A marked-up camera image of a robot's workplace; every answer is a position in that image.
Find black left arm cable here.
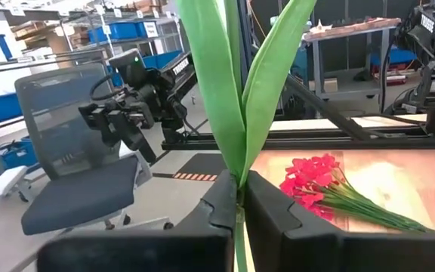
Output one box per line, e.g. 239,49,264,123
88,72,126,102

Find black table frame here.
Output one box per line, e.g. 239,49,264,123
160,75,435,151

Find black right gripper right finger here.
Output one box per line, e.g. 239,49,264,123
243,169,346,272

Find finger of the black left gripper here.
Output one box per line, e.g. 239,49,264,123
107,111,158,165
77,101,123,149

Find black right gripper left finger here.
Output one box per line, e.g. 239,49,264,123
164,169,239,272

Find black hazard-striped floor mat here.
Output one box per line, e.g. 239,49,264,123
173,152,229,183

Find metal storage shelf rack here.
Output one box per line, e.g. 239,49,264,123
61,7,185,79

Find grey mesh office chair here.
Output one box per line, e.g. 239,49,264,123
0,62,175,237

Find green stems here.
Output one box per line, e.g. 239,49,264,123
175,0,319,272

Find grey metal workbench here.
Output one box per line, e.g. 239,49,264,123
301,16,403,101

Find red artificial flower bunch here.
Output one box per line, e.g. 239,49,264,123
279,153,435,234

